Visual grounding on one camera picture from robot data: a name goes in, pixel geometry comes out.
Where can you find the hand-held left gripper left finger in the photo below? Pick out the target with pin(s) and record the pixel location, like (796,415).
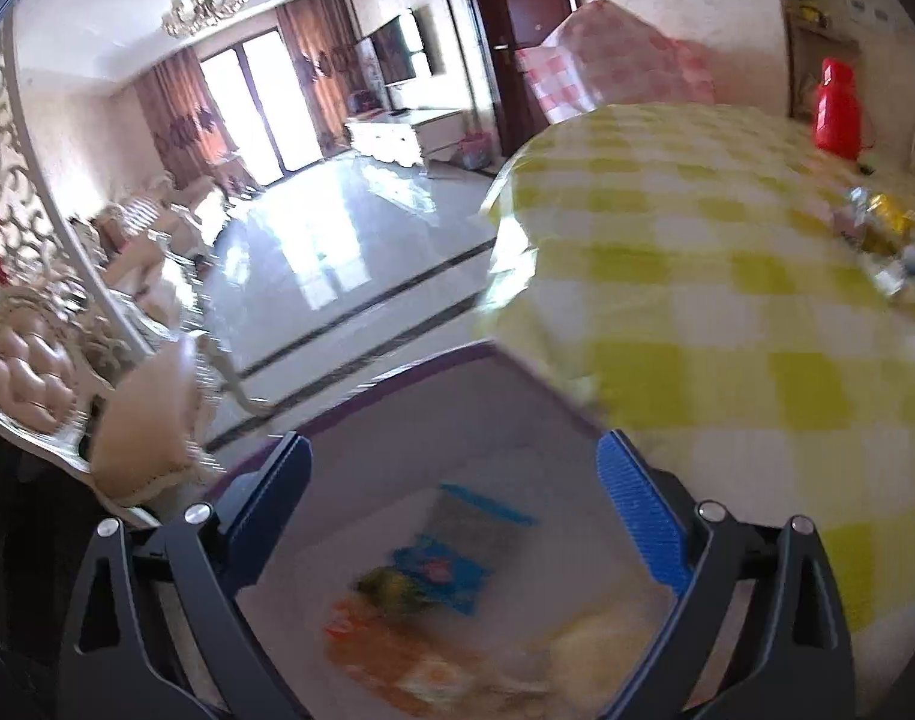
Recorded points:
(277,495)

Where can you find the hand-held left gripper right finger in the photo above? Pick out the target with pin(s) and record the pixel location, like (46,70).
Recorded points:
(641,510)

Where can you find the purple rimmed storage box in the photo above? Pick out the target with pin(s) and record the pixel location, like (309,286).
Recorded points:
(397,450)

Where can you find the clear bag with white bun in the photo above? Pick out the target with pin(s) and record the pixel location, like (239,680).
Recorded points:
(607,645)

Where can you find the olive green cracker packet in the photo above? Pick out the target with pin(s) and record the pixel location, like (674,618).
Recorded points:
(390,586)

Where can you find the white blue bread packet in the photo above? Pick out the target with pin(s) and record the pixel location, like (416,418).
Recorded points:
(480,525)

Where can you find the blue patterned snack packet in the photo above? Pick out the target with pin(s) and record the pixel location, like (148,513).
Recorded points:
(446,574)

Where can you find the clear bag with brown pastry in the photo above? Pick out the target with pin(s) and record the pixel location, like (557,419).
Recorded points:
(382,652)

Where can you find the beige tufted ornate chair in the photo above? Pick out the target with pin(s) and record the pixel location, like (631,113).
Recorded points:
(52,367)

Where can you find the pink snack packet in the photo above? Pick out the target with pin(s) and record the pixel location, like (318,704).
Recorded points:
(846,223)

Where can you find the olive gold snack packet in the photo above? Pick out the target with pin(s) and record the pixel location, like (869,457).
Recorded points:
(885,221)

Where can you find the white television cabinet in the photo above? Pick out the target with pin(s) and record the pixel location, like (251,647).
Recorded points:
(405,135)

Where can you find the brown patterned curtain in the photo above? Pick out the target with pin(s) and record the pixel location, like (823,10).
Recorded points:
(315,67)
(183,112)

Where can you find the pink bag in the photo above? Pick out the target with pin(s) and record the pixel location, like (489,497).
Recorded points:
(476,151)

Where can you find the red thermos jug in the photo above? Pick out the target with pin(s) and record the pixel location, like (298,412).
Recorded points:
(836,112)

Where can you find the pink checkered cloth cover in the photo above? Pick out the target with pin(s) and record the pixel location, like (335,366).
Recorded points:
(607,60)

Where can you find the flat screen television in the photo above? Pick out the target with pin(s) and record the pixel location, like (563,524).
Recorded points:
(393,49)

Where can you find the wooden corner shelf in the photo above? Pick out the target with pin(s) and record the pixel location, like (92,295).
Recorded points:
(810,52)

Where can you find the crystal chandelier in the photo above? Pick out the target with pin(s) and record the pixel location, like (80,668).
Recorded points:
(202,4)

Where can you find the dark wooden door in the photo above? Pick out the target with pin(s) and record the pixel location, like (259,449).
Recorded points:
(517,22)

